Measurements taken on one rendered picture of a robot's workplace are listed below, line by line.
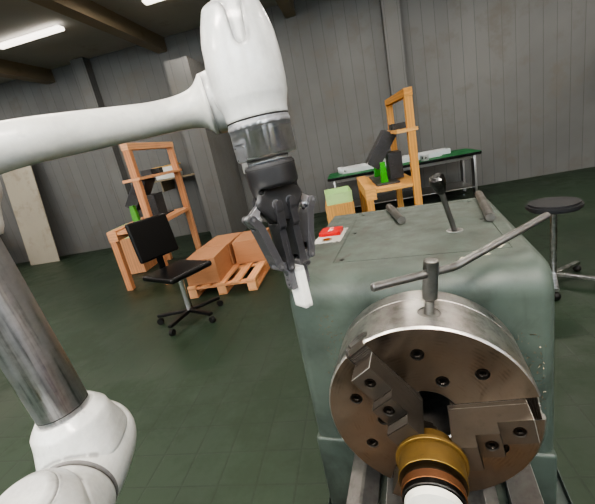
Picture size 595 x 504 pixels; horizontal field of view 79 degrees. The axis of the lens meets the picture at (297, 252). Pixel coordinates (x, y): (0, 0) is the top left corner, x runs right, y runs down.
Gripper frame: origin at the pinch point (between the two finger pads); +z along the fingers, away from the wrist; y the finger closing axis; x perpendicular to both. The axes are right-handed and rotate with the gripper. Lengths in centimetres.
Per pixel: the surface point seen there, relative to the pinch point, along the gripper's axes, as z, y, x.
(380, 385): 13.6, -0.5, 13.4
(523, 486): 45, -21, 22
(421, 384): 16.7, -6.8, 15.4
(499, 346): 11.2, -13.9, 24.0
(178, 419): 124, -1, -176
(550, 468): 48, -31, 23
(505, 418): 19.5, -10.0, 25.8
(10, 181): -105, 30, -1018
